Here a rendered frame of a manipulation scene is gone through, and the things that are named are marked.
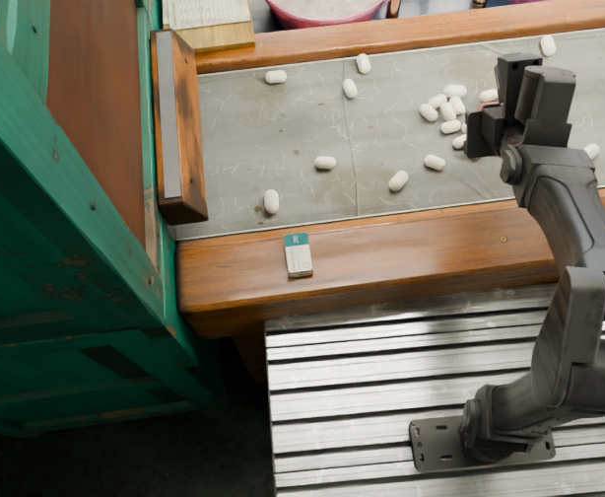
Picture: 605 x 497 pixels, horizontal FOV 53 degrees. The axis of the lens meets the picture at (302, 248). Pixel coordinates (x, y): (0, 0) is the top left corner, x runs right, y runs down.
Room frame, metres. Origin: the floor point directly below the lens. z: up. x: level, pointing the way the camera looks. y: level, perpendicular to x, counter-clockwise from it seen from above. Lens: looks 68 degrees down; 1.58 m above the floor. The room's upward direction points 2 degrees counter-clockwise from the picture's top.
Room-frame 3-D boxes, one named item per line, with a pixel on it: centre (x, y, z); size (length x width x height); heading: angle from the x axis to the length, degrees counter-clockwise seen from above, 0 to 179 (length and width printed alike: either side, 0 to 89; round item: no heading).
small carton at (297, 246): (0.31, 0.01, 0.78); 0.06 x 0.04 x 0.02; 6
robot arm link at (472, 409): (0.07, -0.25, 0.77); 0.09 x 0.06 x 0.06; 83
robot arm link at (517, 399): (0.08, -0.25, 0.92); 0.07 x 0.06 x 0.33; 83
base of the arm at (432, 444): (0.06, -0.25, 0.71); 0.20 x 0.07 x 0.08; 93
